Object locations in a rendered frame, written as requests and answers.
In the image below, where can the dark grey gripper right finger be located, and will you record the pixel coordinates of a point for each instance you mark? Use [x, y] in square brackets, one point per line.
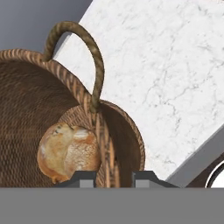
[145, 178]

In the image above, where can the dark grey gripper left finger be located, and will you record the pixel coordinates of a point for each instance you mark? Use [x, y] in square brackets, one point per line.
[84, 178]

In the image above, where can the brown woven wicker basket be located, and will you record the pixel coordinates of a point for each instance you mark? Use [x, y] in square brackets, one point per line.
[26, 116]

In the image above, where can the round golden bread loaf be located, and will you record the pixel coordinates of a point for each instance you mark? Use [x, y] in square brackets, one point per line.
[68, 151]

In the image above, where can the white round plate black rim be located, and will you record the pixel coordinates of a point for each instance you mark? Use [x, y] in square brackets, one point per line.
[218, 176]

